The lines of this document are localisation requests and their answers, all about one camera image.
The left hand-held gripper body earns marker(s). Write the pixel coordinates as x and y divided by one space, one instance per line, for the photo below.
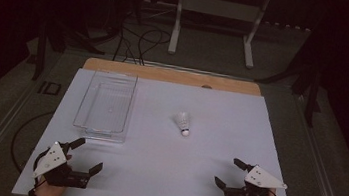
68 178

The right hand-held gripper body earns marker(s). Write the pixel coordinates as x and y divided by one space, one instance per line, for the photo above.
261 179

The clear plastic container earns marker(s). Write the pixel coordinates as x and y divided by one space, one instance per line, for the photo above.
108 103

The white shuttlecock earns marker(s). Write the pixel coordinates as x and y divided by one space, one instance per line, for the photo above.
183 121

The person's left hand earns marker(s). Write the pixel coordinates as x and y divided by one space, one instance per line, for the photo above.
50 192

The white table mat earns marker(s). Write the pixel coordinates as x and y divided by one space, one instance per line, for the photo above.
171 164

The black tripod stand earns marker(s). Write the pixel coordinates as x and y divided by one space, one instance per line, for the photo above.
312 94
42 48

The white metal stand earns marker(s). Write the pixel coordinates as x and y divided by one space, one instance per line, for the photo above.
220 8

